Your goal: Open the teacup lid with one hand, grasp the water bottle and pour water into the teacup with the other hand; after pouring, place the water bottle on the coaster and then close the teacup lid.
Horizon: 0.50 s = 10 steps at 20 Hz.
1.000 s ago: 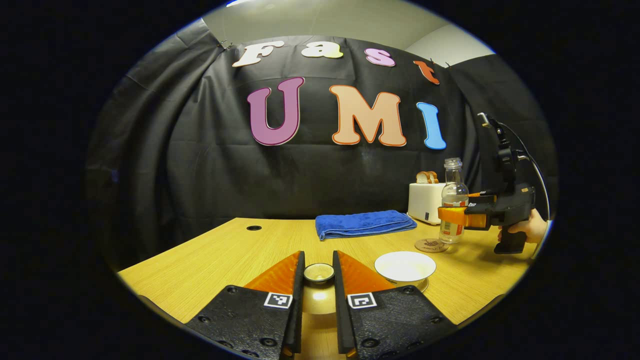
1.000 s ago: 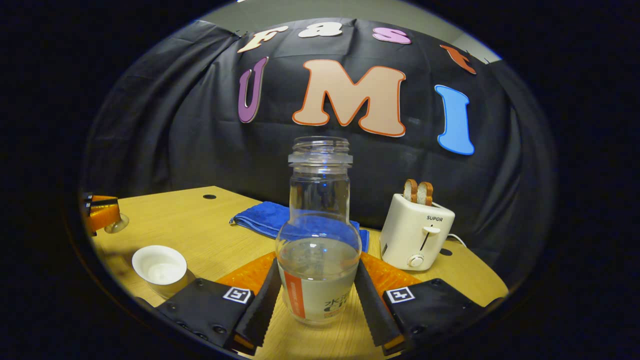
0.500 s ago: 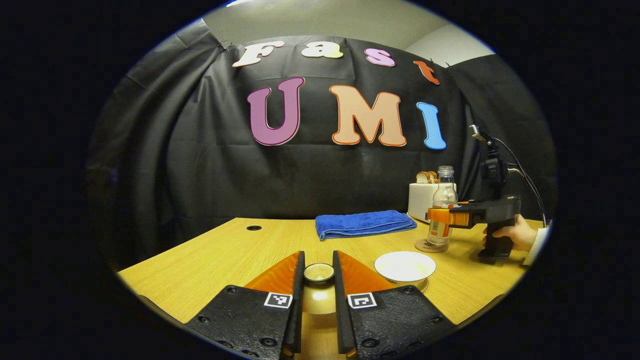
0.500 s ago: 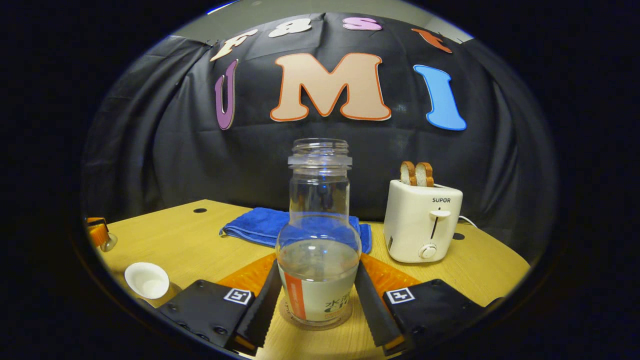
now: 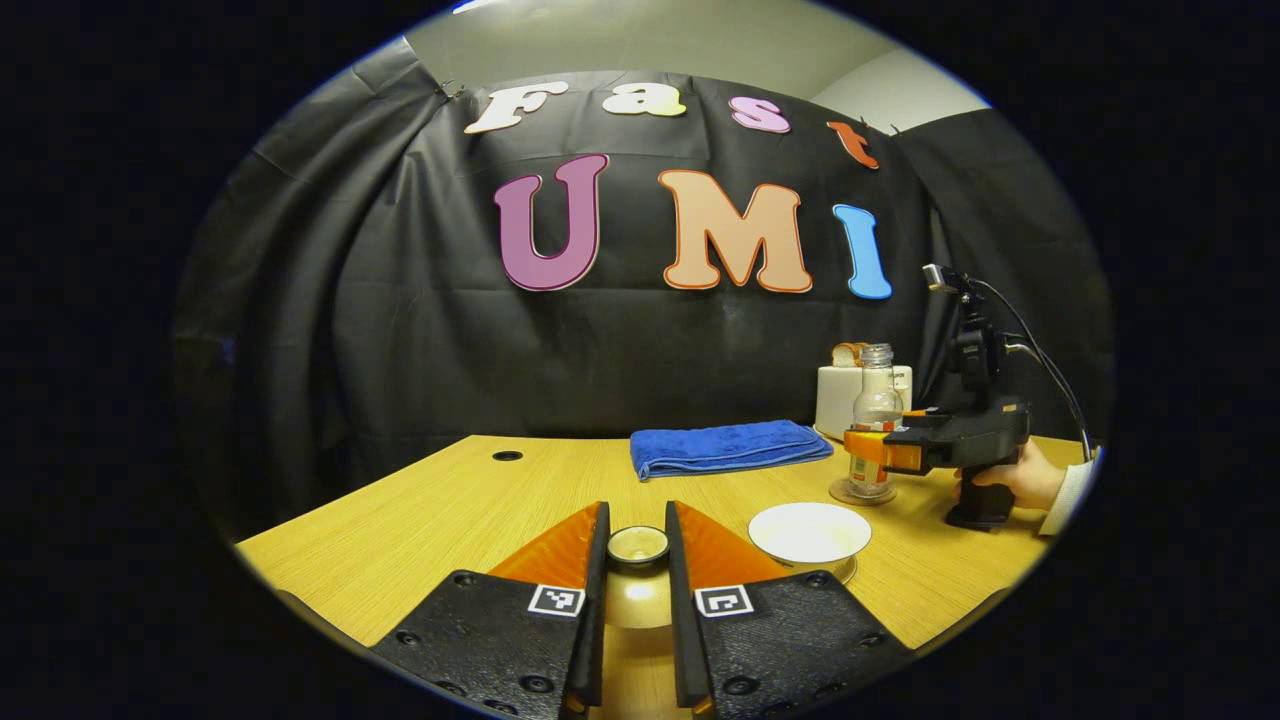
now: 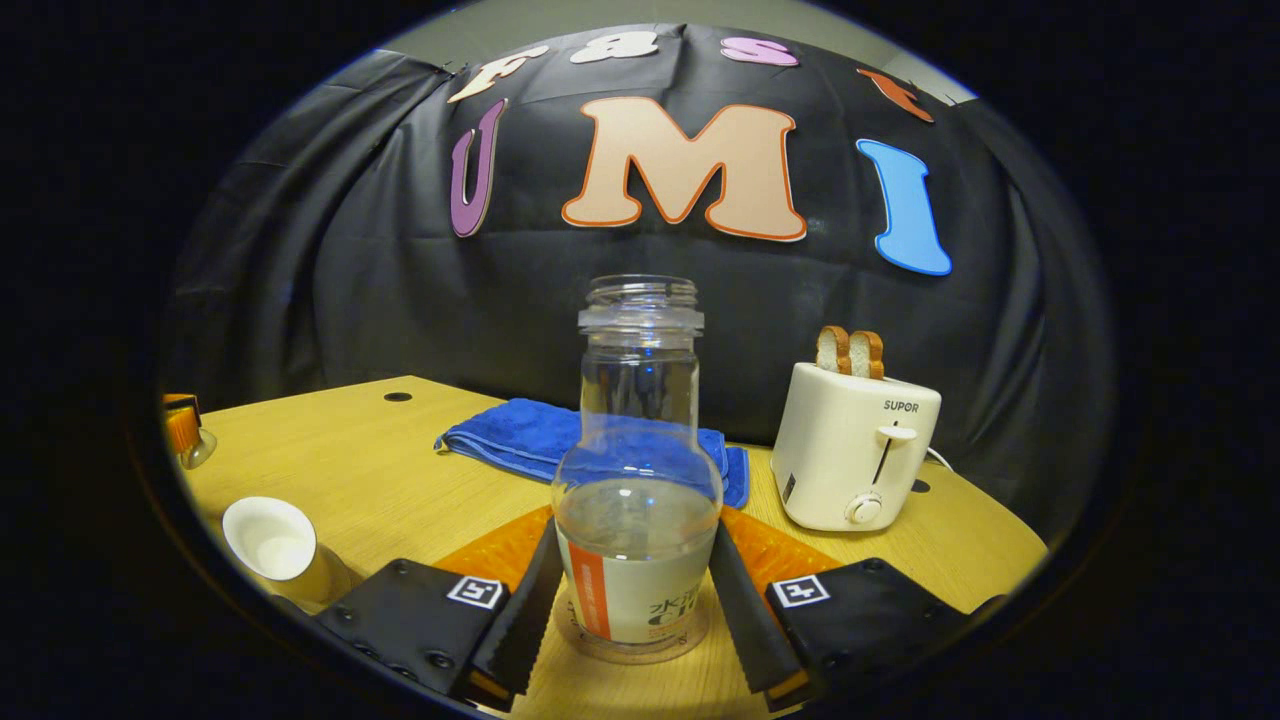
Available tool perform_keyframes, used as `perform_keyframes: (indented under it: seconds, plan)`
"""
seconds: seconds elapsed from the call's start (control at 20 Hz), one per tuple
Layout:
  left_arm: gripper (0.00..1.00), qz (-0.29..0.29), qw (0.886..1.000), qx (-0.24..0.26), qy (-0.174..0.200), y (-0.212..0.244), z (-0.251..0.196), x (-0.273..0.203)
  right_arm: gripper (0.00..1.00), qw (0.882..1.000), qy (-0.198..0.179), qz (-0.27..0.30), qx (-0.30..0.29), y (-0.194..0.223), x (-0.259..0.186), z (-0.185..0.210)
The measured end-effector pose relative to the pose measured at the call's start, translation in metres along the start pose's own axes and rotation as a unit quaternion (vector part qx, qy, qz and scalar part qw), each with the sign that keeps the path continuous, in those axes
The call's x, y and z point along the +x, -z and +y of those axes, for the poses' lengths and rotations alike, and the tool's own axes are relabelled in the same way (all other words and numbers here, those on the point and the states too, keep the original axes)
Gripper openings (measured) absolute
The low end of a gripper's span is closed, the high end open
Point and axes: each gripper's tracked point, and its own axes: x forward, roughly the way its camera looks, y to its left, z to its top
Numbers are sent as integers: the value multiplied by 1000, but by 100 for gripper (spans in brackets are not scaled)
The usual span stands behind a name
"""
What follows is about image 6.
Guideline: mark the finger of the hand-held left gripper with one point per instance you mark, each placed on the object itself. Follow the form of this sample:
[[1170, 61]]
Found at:
[[182, 425]]

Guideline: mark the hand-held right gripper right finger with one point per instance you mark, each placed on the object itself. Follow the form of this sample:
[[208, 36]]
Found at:
[[860, 620]]

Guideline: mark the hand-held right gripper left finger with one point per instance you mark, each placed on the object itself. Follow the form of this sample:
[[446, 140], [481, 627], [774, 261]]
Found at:
[[420, 620]]

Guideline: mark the white teacup lid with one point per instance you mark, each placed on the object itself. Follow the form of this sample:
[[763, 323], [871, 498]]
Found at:
[[200, 452]]

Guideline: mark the white ceramic teacup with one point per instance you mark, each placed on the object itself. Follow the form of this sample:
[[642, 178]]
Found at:
[[270, 545]]

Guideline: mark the clear plastic water bottle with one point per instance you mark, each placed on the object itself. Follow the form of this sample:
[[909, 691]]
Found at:
[[635, 520]]

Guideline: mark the white toaster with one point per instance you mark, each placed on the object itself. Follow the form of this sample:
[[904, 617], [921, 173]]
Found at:
[[845, 450]]

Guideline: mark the blue folded towel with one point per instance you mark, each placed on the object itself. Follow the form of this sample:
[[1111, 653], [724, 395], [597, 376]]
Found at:
[[500, 435]]

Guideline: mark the black backdrop cloth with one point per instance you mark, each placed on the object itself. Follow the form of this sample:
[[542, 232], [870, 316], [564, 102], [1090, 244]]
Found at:
[[400, 280]]

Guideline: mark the toast bread slice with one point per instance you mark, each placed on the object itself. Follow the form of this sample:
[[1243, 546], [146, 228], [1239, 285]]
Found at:
[[868, 356], [832, 352]]

